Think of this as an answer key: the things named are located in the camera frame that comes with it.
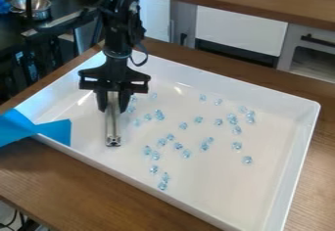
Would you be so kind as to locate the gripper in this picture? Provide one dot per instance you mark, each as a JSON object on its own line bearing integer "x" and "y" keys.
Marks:
{"x": 114, "y": 75}

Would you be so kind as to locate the silver metal bar tool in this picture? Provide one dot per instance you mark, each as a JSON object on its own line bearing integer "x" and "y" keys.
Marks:
{"x": 113, "y": 127}

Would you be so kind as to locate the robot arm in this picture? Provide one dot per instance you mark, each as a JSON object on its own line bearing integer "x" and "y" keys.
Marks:
{"x": 117, "y": 19}

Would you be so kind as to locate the pile of blue bits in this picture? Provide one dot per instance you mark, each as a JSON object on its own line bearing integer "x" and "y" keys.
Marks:
{"x": 196, "y": 133}

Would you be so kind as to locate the blue tape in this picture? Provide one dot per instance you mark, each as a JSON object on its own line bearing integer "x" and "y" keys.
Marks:
{"x": 30, "y": 129}

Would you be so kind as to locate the white tray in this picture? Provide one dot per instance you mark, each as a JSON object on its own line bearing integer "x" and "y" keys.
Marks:
{"x": 196, "y": 150}

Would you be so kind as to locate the silver pot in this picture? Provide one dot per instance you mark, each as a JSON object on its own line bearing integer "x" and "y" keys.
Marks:
{"x": 31, "y": 6}

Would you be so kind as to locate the white cabinet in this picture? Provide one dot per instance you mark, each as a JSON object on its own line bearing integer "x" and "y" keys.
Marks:
{"x": 244, "y": 32}

